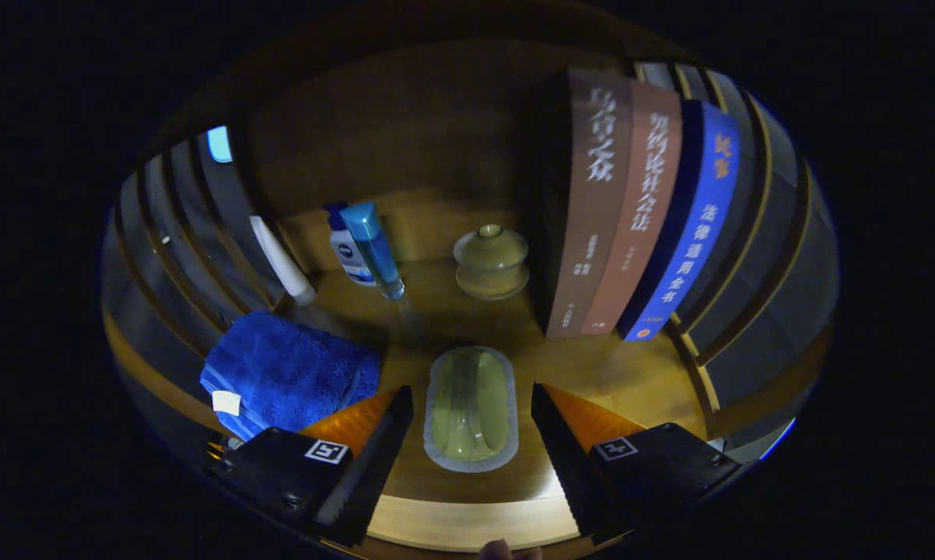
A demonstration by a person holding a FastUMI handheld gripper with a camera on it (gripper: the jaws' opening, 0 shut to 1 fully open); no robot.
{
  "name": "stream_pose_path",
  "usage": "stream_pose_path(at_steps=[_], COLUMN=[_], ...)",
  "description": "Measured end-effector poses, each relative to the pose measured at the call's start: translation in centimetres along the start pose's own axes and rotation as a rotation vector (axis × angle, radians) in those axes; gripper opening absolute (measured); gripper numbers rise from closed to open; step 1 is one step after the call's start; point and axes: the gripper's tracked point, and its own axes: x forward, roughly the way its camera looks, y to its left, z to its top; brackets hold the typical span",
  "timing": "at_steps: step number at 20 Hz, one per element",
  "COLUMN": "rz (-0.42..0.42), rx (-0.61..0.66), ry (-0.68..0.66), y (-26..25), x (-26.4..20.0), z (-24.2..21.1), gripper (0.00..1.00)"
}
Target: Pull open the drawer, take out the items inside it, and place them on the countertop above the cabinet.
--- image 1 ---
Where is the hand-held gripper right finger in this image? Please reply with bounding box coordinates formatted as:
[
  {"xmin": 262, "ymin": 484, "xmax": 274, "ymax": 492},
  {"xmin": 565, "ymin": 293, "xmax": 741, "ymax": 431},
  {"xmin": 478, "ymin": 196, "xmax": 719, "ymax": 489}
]
[{"xmin": 531, "ymin": 383, "xmax": 742, "ymax": 545}]

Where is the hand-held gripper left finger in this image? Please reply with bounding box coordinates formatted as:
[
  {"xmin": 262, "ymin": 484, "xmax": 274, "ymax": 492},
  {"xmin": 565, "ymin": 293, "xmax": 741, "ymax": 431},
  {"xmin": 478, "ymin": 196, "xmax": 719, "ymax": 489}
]
[{"xmin": 207, "ymin": 386, "xmax": 415, "ymax": 548}]

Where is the wooden countertop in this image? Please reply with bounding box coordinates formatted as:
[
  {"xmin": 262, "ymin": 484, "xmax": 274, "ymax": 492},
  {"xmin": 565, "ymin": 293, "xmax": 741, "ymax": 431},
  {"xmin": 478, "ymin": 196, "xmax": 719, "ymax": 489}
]
[{"xmin": 103, "ymin": 257, "xmax": 834, "ymax": 555}]

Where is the brown wooden cabinet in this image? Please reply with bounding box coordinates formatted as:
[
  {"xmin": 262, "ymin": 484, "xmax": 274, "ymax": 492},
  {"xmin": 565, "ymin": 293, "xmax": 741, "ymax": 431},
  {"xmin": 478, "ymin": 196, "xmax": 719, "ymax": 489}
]
[{"xmin": 100, "ymin": 31, "xmax": 839, "ymax": 557}]

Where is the folded blue towel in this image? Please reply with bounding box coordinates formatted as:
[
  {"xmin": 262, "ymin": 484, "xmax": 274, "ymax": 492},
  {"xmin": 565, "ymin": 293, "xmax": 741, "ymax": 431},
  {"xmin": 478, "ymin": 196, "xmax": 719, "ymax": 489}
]
[{"xmin": 200, "ymin": 311, "xmax": 382, "ymax": 442}]

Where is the white bottle with blue cap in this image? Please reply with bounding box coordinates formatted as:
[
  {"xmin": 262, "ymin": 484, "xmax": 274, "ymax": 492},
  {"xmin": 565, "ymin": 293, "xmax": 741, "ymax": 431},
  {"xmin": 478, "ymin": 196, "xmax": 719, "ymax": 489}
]
[{"xmin": 324, "ymin": 202, "xmax": 376, "ymax": 287}]

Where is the teal bottle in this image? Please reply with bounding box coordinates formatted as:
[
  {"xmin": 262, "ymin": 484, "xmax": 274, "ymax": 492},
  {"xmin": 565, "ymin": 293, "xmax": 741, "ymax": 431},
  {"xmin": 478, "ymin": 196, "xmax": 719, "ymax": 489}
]
[{"xmin": 339, "ymin": 201, "xmax": 406, "ymax": 301}]

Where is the beige lidded teacup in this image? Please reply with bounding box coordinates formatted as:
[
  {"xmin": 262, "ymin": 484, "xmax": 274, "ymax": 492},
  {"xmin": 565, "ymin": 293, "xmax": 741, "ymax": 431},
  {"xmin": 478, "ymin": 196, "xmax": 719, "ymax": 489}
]
[{"xmin": 453, "ymin": 224, "xmax": 530, "ymax": 302}]

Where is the white tube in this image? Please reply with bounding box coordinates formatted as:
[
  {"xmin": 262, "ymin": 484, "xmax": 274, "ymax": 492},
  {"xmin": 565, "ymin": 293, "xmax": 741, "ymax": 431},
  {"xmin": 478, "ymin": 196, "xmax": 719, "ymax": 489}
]
[{"xmin": 249, "ymin": 215, "xmax": 317, "ymax": 306}]

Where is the dark brown book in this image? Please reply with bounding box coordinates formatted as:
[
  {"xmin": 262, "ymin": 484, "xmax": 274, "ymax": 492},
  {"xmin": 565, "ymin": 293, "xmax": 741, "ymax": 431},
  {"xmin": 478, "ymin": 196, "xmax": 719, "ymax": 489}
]
[{"xmin": 531, "ymin": 68, "xmax": 634, "ymax": 339}]

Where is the reddish brown book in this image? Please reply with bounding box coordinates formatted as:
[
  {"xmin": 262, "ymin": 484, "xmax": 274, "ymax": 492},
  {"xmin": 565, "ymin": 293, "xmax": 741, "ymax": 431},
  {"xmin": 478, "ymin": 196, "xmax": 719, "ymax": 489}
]
[{"xmin": 580, "ymin": 80, "xmax": 684, "ymax": 337}]

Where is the blue book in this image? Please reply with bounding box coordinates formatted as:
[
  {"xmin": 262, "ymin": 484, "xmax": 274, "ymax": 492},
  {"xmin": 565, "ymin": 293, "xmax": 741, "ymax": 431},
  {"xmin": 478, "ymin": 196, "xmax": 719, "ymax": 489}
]
[{"xmin": 618, "ymin": 99, "xmax": 742, "ymax": 343}]

